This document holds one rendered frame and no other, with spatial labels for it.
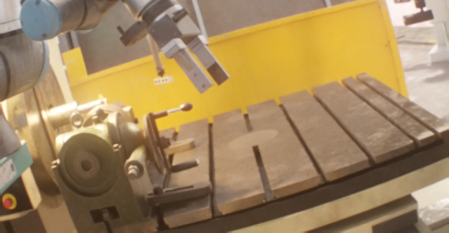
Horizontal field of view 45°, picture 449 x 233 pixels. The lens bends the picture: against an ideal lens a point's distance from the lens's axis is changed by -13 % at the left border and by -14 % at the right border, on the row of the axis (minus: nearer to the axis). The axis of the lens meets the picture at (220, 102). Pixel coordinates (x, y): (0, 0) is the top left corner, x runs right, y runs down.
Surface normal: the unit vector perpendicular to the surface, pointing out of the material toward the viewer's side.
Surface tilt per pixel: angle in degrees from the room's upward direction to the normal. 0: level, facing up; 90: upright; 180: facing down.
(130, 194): 90
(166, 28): 83
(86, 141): 90
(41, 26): 95
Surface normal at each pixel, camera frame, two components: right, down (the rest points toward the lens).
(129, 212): 0.02, 0.18
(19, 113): -0.06, -0.10
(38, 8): -0.37, 0.36
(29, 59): 0.89, 0.00
